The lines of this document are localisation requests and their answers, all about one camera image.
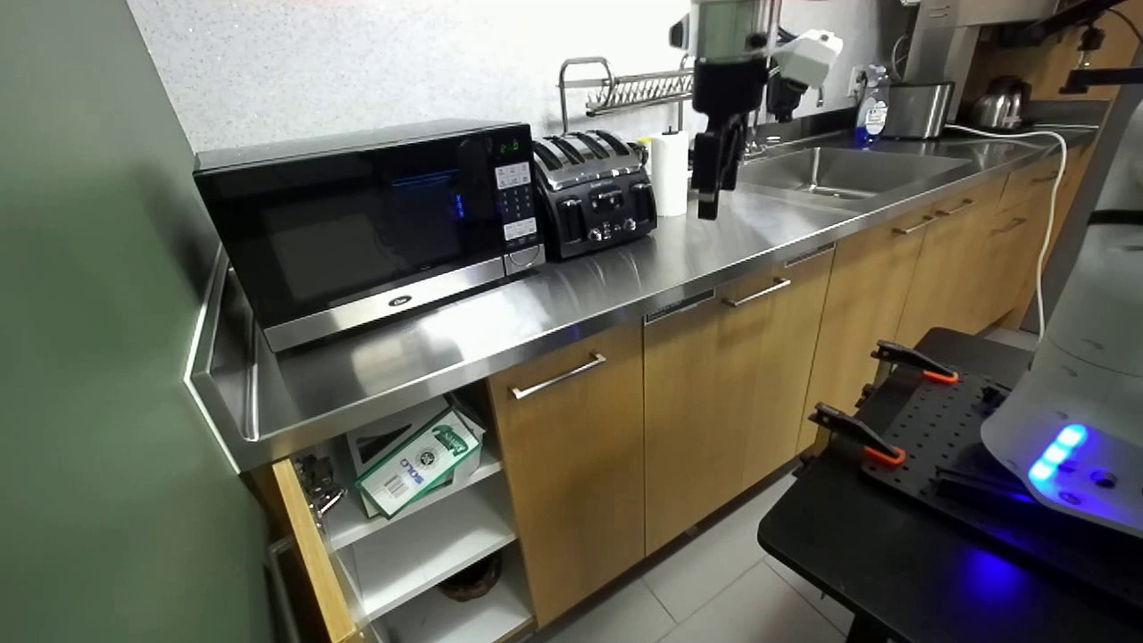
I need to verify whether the steel pot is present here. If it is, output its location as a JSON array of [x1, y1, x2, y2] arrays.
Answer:
[[887, 80, 960, 144]]

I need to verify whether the black steel microwave oven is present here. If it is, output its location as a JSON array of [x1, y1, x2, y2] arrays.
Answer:
[[192, 117, 551, 359]]

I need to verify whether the white power cable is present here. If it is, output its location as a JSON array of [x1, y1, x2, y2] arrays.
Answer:
[[943, 121, 1076, 344]]

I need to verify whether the green white cardboard box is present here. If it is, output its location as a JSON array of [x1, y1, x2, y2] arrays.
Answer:
[[353, 406, 489, 521]]

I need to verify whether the dark bowl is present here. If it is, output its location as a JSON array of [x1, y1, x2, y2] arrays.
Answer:
[[435, 553, 508, 606]]

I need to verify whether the black four-slot toaster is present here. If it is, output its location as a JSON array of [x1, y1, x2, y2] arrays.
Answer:
[[528, 127, 662, 266]]

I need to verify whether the steel kettle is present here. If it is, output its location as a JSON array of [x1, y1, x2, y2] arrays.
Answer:
[[970, 72, 1036, 137]]

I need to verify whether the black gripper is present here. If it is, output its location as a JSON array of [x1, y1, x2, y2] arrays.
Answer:
[[695, 55, 773, 227]]

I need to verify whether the white paper towel roll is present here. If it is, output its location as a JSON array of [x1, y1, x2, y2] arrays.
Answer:
[[647, 127, 697, 223]]

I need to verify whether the stainless steel sink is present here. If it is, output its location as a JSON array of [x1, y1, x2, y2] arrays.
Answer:
[[736, 140, 1015, 209]]

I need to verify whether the steel wire dish rack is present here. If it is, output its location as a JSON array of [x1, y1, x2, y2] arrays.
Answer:
[[555, 55, 697, 137]]

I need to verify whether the black robot table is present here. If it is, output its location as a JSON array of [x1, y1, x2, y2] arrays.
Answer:
[[757, 325, 1143, 643]]

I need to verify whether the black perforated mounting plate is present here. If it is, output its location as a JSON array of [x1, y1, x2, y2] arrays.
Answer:
[[855, 365, 1143, 570]]

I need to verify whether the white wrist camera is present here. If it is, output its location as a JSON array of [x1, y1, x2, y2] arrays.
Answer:
[[765, 29, 848, 127]]

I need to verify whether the black orange spring clamp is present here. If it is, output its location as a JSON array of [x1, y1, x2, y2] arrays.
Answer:
[[872, 339, 965, 392], [807, 402, 911, 473]]

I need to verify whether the clear blue soap bottle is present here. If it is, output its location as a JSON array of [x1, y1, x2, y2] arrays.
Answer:
[[855, 66, 895, 153]]

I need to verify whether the white cupboard shelf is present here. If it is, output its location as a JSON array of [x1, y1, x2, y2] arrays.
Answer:
[[334, 480, 527, 627], [320, 446, 508, 553]]

